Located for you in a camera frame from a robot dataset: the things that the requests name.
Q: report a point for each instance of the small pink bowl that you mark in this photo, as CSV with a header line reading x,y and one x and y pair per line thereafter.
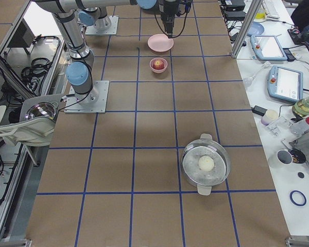
x,y
158,71

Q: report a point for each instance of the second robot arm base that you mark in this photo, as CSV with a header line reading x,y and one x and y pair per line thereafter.
x,y
96,17

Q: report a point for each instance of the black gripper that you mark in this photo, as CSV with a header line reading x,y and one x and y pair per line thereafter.
x,y
168,10

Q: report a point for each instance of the white bun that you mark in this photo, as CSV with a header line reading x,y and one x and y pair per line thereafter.
x,y
206,163

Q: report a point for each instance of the red apple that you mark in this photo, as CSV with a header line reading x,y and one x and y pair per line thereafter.
x,y
158,64

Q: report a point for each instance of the far teach pendant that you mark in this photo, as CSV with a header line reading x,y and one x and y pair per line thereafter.
x,y
267,48

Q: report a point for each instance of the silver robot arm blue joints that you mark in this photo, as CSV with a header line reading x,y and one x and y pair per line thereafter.
x,y
79,72

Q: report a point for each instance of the purple white jar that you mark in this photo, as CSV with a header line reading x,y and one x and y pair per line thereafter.
x,y
269,116

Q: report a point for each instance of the black power adapter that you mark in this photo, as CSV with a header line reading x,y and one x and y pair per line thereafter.
x,y
258,110

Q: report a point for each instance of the white mug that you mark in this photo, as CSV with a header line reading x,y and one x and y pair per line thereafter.
x,y
280,159

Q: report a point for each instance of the pink plate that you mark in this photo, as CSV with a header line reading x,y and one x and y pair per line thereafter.
x,y
160,43

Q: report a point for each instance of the white keyboard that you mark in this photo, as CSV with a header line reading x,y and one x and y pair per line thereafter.
x,y
270,10

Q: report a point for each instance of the steel pot with handles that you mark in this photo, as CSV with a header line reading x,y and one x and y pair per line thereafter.
x,y
205,180

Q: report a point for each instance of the near teach pendant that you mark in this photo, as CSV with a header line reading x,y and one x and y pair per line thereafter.
x,y
285,84

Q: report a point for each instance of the teach pendant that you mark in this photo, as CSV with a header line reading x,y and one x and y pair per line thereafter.
x,y
285,84
267,48

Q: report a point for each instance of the blue plate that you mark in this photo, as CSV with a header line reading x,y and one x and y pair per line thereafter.
x,y
255,29

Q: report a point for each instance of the aluminium frame post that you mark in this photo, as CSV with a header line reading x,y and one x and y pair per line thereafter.
x,y
250,16

